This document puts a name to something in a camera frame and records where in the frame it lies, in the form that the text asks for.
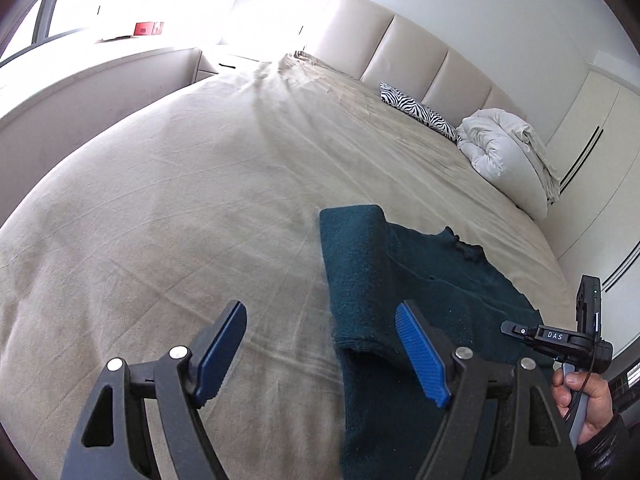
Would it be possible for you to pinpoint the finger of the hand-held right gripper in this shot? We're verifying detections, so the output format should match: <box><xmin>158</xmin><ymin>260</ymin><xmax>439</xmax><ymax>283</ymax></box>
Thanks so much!
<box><xmin>500</xmin><ymin>320</ymin><xmax>542</xmax><ymax>349</ymax></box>

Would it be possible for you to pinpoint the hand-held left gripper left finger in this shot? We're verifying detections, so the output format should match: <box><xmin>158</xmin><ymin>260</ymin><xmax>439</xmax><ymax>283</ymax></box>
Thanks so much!
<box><xmin>60</xmin><ymin>300</ymin><xmax>248</xmax><ymax>480</ymax></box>

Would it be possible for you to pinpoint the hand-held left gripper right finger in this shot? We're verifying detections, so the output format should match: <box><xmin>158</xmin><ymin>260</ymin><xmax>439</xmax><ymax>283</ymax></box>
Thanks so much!
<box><xmin>394</xmin><ymin>301</ymin><xmax>584</xmax><ymax>480</ymax></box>

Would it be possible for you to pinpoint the dark teal knit sweater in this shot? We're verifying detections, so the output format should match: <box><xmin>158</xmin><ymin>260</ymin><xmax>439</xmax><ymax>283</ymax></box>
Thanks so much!
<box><xmin>319</xmin><ymin>204</ymin><xmax>547</xmax><ymax>480</ymax></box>

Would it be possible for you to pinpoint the person's right forearm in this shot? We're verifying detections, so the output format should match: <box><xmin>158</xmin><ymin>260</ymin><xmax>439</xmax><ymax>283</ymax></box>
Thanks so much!
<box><xmin>574</xmin><ymin>407</ymin><xmax>640</xmax><ymax>480</ymax></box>

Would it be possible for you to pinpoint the person's right hand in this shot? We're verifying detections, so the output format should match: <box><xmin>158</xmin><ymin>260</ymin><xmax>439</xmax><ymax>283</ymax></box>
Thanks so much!
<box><xmin>551</xmin><ymin>366</ymin><xmax>620</xmax><ymax>447</ymax></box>

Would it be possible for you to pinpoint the bed with beige sheet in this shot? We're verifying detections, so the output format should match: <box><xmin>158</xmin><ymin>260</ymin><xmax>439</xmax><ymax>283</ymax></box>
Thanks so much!
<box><xmin>0</xmin><ymin>52</ymin><xmax>582</xmax><ymax>480</ymax></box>

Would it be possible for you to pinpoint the white folded duvet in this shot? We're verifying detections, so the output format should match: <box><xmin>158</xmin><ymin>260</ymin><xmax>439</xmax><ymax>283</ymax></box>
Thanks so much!
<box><xmin>455</xmin><ymin>108</ymin><xmax>564</xmax><ymax>223</ymax></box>

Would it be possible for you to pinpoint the zebra print pillow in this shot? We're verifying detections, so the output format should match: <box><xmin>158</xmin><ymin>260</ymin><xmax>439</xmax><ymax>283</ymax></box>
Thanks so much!
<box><xmin>378</xmin><ymin>82</ymin><xmax>464</xmax><ymax>144</ymax></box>

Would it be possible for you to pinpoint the white window ledge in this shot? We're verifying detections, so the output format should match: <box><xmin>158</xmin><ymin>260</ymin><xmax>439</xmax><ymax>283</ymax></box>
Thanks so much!
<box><xmin>0</xmin><ymin>44</ymin><xmax>202</xmax><ymax>223</ymax></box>

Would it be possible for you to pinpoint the white nightstand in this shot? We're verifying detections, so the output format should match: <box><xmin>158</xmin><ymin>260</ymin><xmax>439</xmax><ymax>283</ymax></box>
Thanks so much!
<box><xmin>195</xmin><ymin>45</ymin><xmax>262</xmax><ymax>82</ymax></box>

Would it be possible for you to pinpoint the cream padded headboard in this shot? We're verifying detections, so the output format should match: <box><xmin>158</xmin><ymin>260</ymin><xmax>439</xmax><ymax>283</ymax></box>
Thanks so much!
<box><xmin>299</xmin><ymin>0</ymin><xmax>592</xmax><ymax>147</ymax></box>

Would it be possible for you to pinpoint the dark framed window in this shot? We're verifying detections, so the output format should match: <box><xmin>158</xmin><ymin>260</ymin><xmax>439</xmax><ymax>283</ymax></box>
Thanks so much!
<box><xmin>0</xmin><ymin>0</ymin><xmax>69</xmax><ymax>67</ymax></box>

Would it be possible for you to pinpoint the black cable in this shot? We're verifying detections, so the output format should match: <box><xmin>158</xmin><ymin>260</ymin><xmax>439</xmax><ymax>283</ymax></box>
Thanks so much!
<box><xmin>562</xmin><ymin>344</ymin><xmax>602</xmax><ymax>423</ymax></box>

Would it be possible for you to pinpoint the cream wardrobe with black handles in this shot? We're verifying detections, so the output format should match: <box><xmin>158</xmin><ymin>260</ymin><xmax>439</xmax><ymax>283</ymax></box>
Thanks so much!
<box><xmin>542</xmin><ymin>62</ymin><xmax>640</xmax><ymax>361</ymax></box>

